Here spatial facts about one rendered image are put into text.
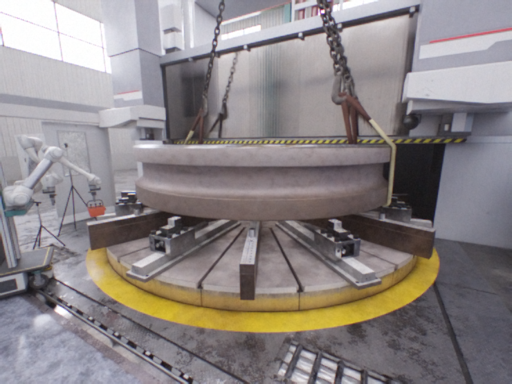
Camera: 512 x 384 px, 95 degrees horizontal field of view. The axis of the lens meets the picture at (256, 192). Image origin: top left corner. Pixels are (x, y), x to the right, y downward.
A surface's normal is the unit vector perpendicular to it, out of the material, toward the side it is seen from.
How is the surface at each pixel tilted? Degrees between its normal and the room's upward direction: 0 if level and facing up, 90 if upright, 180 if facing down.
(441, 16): 90
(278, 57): 90
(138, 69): 90
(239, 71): 90
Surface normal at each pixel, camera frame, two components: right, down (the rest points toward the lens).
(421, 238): -0.75, 0.13
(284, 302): 0.07, 0.19
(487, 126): -0.47, 0.17
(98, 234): 0.66, 0.15
